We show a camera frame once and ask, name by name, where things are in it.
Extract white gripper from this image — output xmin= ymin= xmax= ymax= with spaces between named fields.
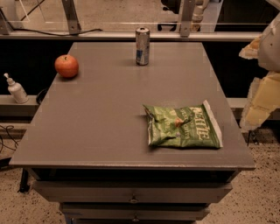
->
xmin=239 ymin=13 xmax=280 ymax=131

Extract silver blue redbull can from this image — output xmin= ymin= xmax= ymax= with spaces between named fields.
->
xmin=136 ymin=27 xmax=150 ymax=66

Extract green jalapeno chip bag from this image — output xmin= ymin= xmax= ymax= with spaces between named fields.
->
xmin=143 ymin=101 xmax=223 ymax=149

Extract grey drawer cabinet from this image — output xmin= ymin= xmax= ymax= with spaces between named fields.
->
xmin=11 ymin=42 xmax=255 ymax=224

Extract red apple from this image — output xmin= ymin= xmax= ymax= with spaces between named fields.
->
xmin=54 ymin=54 xmax=79 ymax=78

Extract lower drawer with knob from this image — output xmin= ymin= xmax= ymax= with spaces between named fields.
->
xmin=59 ymin=203 xmax=209 ymax=221

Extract drawer with knob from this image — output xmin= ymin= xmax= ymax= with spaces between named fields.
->
xmin=59 ymin=203 xmax=209 ymax=221
xmin=33 ymin=181 xmax=232 ymax=204

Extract upper drawer with knob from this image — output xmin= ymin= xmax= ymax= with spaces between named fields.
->
xmin=33 ymin=181 xmax=232 ymax=204

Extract white pump bottle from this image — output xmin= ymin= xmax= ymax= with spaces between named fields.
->
xmin=3 ymin=73 xmax=29 ymax=104

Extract metal frame post right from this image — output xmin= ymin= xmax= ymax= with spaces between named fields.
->
xmin=179 ymin=0 xmax=195 ymax=38

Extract metal frame post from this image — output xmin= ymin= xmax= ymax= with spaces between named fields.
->
xmin=61 ymin=0 xmax=81 ymax=35
xmin=179 ymin=0 xmax=195 ymax=38

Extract metal frame post left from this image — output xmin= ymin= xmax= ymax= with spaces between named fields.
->
xmin=61 ymin=0 xmax=81 ymax=35

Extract black cable on ledge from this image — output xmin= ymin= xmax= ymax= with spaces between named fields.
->
xmin=8 ymin=20 xmax=103 ymax=37

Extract black floor cables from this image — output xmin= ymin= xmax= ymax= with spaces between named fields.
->
xmin=0 ymin=124 xmax=20 ymax=152

